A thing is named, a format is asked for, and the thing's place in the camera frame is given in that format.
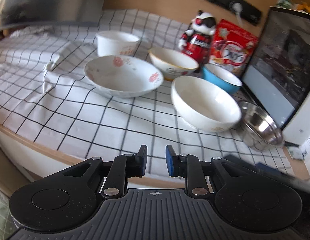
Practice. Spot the gold rimmed cartoon bowl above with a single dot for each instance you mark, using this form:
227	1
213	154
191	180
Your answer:
172	63

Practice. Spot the large floral white bowl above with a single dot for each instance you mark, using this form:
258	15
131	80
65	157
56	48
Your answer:
123	76

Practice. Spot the white black checkered tablecloth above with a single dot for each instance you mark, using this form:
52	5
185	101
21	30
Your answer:
45	98

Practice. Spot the red black panda figurine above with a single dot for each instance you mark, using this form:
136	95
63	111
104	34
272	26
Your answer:
195	42

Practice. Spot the plain white ceramic bowl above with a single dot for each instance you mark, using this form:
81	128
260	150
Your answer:
204	105

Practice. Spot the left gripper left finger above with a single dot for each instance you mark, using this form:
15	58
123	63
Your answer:
118	171

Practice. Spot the stainless steel bowl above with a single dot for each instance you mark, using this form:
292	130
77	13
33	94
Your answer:
257	129

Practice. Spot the blue ceramic bowl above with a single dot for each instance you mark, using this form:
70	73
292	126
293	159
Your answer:
221	78

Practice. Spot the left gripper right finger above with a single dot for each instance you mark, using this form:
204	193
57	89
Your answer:
189	168

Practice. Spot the red cereal bag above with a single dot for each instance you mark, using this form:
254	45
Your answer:
231	47

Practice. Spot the white microwave oven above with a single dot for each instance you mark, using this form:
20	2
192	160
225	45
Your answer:
277	75

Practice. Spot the white paper cup bowl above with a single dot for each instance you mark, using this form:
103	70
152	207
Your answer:
116	43

